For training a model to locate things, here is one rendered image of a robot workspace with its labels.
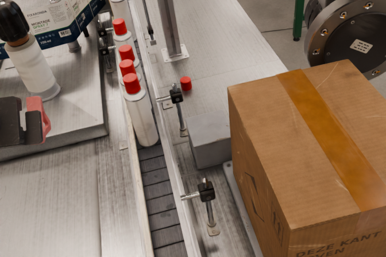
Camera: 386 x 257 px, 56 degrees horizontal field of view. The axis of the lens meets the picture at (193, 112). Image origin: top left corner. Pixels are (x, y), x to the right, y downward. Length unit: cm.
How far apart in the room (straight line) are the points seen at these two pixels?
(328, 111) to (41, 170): 74
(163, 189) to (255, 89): 32
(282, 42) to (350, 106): 218
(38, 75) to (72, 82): 13
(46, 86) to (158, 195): 51
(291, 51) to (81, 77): 181
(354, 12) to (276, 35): 218
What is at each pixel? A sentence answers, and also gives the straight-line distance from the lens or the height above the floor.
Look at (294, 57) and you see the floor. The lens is 267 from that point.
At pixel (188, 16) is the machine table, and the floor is 83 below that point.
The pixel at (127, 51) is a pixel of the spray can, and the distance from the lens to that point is 89.
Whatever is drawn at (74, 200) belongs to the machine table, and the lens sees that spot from 96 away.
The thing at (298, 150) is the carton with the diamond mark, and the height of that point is 112.
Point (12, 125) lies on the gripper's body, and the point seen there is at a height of 124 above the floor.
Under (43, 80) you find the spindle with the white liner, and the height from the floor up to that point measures 95.
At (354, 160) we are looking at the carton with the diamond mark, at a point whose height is 112.
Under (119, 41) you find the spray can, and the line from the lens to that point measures 103.
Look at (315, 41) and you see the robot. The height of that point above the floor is 116.
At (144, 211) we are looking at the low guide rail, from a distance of 78.
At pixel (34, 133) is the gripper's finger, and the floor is 122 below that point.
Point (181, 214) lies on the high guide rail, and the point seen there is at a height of 96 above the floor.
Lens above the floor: 156
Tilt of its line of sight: 44 degrees down
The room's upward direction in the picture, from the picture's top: 9 degrees counter-clockwise
